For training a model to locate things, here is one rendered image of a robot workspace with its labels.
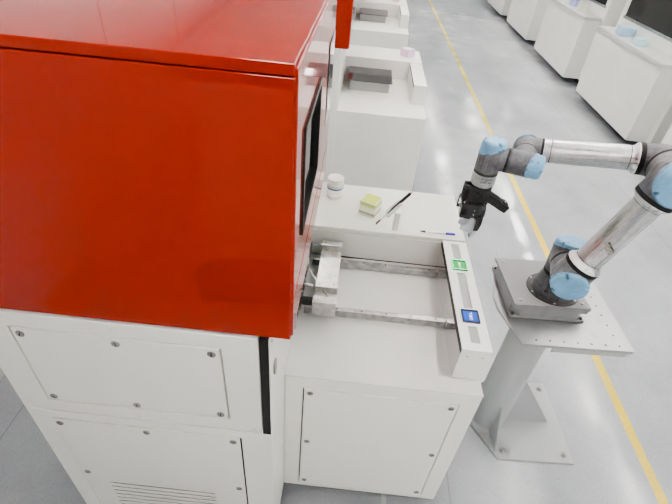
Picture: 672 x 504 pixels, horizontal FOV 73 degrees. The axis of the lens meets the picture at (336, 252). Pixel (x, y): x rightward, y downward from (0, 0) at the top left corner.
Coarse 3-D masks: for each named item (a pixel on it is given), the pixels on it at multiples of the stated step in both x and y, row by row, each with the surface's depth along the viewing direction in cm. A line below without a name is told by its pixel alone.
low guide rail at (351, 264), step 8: (312, 264) 183; (344, 264) 182; (352, 264) 182; (360, 264) 181; (368, 264) 181; (376, 264) 182; (384, 264) 182; (392, 264) 182; (392, 272) 183; (400, 272) 182; (408, 272) 182; (416, 272) 182; (424, 272) 181; (432, 272) 181
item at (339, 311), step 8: (312, 304) 162; (304, 312) 162; (336, 312) 161; (344, 312) 160; (352, 312) 160; (360, 312) 160; (368, 312) 161; (376, 312) 161; (384, 312) 161; (376, 320) 162; (384, 320) 161; (392, 320) 161; (400, 320) 161; (408, 320) 160; (416, 320) 160; (424, 320) 160; (432, 320) 160; (440, 320) 160
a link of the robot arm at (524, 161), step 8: (528, 144) 140; (512, 152) 135; (520, 152) 135; (528, 152) 135; (536, 152) 139; (512, 160) 135; (520, 160) 134; (528, 160) 134; (536, 160) 133; (544, 160) 133; (504, 168) 137; (512, 168) 136; (520, 168) 135; (528, 168) 134; (536, 168) 133; (528, 176) 136; (536, 176) 135
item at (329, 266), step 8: (328, 256) 179; (336, 256) 179; (320, 264) 174; (328, 264) 175; (336, 264) 175; (320, 272) 171; (328, 272) 171; (336, 272) 172; (328, 280) 168; (336, 280) 168; (336, 296) 161; (312, 312) 157; (320, 312) 156; (328, 312) 156
